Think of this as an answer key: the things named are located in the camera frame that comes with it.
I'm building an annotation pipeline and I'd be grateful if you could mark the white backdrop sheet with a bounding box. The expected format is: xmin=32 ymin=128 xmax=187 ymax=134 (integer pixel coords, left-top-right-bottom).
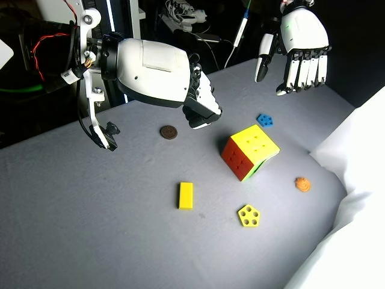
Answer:
xmin=282 ymin=85 xmax=385 ymax=289

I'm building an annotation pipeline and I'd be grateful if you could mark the grey table cloth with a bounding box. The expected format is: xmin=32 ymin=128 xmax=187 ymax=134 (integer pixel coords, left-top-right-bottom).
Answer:
xmin=0 ymin=57 xmax=356 ymax=289

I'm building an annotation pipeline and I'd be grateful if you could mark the blue pentagon block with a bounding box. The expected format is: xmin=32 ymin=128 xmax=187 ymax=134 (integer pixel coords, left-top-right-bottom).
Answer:
xmin=256 ymin=113 xmax=275 ymax=128

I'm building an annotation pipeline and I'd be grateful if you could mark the yellow pentagon block with holes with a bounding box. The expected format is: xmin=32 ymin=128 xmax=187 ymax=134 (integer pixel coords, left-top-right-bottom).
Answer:
xmin=236 ymin=204 xmax=261 ymax=228

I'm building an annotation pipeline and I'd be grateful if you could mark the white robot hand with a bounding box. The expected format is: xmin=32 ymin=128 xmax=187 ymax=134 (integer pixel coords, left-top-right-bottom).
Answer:
xmin=115 ymin=38 xmax=223 ymax=130
xmin=254 ymin=4 xmax=332 ymax=97

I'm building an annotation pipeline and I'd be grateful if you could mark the yellow rectangular block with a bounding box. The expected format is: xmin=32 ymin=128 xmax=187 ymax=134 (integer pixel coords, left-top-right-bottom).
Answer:
xmin=177 ymin=181 xmax=194 ymax=211

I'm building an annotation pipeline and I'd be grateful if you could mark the white cable with blue connector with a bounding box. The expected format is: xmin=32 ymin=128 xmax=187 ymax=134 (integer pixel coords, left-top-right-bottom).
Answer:
xmin=224 ymin=0 xmax=253 ymax=69

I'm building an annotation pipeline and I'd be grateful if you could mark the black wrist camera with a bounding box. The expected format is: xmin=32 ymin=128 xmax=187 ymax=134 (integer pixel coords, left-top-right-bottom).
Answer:
xmin=89 ymin=121 xmax=121 ymax=152

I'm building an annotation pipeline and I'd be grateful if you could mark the brown sandwich cookie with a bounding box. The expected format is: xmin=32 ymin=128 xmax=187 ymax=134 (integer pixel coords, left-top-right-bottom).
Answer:
xmin=159 ymin=125 xmax=179 ymax=140

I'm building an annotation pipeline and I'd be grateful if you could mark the multicolour puzzle cube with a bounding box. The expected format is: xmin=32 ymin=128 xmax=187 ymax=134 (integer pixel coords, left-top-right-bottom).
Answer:
xmin=221 ymin=124 xmax=281 ymax=182

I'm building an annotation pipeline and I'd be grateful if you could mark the orange swirl toy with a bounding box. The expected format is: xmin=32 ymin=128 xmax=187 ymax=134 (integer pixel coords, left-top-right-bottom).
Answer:
xmin=294 ymin=176 xmax=312 ymax=193

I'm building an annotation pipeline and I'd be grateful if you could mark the white spare robot hand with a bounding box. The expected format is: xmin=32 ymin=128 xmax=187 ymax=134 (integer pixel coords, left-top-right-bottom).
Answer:
xmin=164 ymin=0 xmax=208 ymax=33

